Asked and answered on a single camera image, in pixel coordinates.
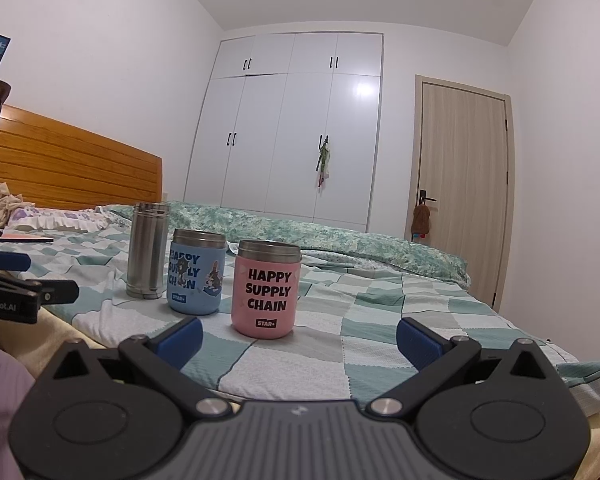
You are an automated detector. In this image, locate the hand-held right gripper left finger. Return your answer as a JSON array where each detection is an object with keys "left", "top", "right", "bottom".
[{"left": 35, "top": 316, "right": 236, "bottom": 423}]

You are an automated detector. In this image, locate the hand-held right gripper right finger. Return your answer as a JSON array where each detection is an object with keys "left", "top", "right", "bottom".
[{"left": 365, "top": 316, "right": 566, "bottom": 423}]

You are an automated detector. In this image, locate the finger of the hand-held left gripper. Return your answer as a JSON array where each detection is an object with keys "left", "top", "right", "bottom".
[
  {"left": 0, "top": 266, "right": 80, "bottom": 307},
  {"left": 0, "top": 247, "right": 32, "bottom": 273}
]

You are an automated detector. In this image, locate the stainless steel cup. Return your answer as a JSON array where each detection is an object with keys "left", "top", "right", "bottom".
[{"left": 126, "top": 201, "right": 170, "bottom": 300}]

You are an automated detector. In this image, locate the blue printed cup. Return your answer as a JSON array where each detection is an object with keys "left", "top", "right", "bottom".
[{"left": 166, "top": 228, "right": 228, "bottom": 316}]

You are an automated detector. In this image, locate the pink printed cup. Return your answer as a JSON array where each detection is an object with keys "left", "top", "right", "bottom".
[{"left": 230, "top": 239, "right": 302, "bottom": 339}]

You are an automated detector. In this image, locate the pink flat book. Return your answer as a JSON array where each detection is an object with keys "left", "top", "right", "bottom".
[{"left": 0, "top": 233, "right": 55, "bottom": 245}]

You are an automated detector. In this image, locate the beige blanket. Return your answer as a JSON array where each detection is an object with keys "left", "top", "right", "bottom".
[{"left": 0, "top": 305, "right": 111, "bottom": 376}]

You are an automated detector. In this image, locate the beige crumpled cloth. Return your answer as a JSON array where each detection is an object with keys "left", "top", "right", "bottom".
[{"left": 0, "top": 182, "right": 37, "bottom": 228}]

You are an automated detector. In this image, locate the green checked bed sheet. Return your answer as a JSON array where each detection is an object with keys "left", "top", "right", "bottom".
[{"left": 0, "top": 210, "right": 581, "bottom": 411}]

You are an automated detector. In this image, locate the purple floral pillow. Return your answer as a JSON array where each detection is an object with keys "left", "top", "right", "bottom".
[{"left": 7, "top": 206, "right": 133, "bottom": 233}]

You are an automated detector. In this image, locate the purple ribbed clothing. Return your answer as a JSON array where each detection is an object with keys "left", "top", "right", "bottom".
[{"left": 0, "top": 346, "right": 37, "bottom": 480}]

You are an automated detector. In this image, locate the wooden headboard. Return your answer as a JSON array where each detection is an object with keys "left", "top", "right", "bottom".
[{"left": 0, "top": 103, "right": 163, "bottom": 211}]

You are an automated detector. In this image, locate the green floral quilt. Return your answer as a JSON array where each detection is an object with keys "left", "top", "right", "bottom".
[{"left": 96, "top": 200, "right": 470, "bottom": 290}]

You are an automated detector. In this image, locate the light wooden door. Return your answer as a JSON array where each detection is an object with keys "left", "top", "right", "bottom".
[{"left": 404, "top": 74, "right": 512, "bottom": 306}]

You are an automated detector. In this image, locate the green patterned pillow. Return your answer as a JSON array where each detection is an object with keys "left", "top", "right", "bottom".
[{"left": 560, "top": 356, "right": 600, "bottom": 417}]

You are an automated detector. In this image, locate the green and pink hanging ornament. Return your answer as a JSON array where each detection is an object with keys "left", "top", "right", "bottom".
[{"left": 316, "top": 141, "right": 332, "bottom": 188}]

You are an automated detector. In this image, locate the white wardrobe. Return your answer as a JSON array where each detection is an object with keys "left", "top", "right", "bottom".
[{"left": 182, "top": 31, "right": 385, "bottom": 227}]

